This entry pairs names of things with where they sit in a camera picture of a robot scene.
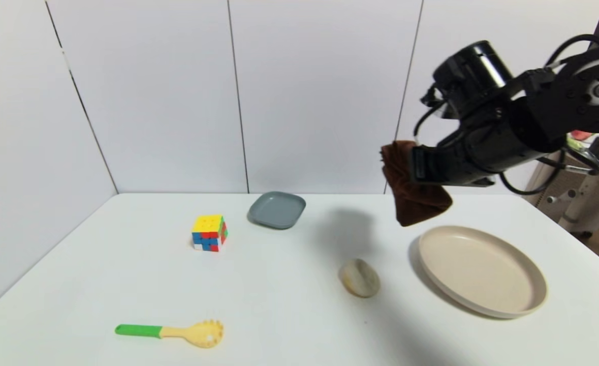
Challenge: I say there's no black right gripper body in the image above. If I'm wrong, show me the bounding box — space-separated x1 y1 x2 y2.
407 130 479 186

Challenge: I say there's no brown towel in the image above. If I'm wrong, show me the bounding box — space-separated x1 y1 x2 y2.
381 140 453 227

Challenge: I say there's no beige round plate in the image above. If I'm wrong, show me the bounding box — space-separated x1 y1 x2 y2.
418 226 548 320

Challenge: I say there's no grey square plate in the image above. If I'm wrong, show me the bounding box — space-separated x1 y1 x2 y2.
247 191 307 230

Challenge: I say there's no cream oval stone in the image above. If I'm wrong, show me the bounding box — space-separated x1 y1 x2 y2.
338 259 381 298

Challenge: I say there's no white perforated cabinet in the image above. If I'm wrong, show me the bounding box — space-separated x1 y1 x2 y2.
524 162 587 220

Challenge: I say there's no white side table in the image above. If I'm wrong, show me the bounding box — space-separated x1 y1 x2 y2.
535 152 599 237

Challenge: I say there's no multicoloured puzzle cube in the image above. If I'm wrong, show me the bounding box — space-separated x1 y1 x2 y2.
193 215 229 253

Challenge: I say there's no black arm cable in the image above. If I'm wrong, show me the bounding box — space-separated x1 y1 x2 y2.
499 146 599 196

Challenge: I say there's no yellow green-handled pasta spoon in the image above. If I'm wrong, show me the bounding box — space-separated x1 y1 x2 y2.
115 319 225 349

